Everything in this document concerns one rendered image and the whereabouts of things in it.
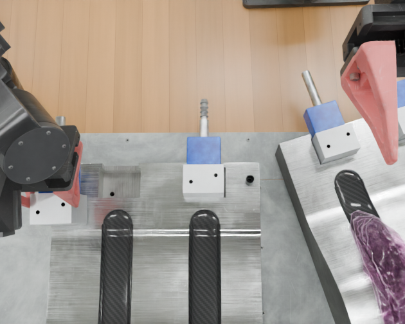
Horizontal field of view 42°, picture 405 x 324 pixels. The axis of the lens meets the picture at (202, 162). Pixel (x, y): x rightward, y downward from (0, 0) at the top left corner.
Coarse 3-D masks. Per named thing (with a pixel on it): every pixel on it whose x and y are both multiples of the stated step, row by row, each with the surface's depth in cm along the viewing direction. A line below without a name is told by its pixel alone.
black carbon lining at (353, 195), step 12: (336, 180) 69; (348, 180) 70; (360, 180) 69; (336, 192) 69; (348, 192) 69; (360, 192) 69; (348, 204) 69; (360, 204) 69; (372, 204) 68; (348, 216) 68
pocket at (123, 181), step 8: (104, 168) 69; (112, 168) 68; (120, 168) 68; (128, 168) 68; (136, 168) 68; (104, 176) 70; (112, 176) 69; (120, 176) 69; (128, 176) 69; (136, 176) 69; (104, 184) 69; (112, 184) 69; (120, 184) 69; (128, 184) 69; (136, 184) 69; (104, 192) 69; (112, 192) 69; (120, 192) 69; (128, 192) 69; (136, 192) 69
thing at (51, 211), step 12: (60, 120) 64; (48, 192) 62; (36, 204) 60; (48, 204) 60; (60, 204) 60; (84, 204) 64; (36, 216) 60; (48, 216) 60; (60, 216) 60; (72, 216) 60; (84, 216) 64
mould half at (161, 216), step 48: (96, 192) 66; (144, 192) 66; (240, 192) 66; (96, 240) 65; (144, 240) 65; (240, 240) 64; (48, 288) 64; (96, 288) 64; (144, 288) 64; (240, 288) 63
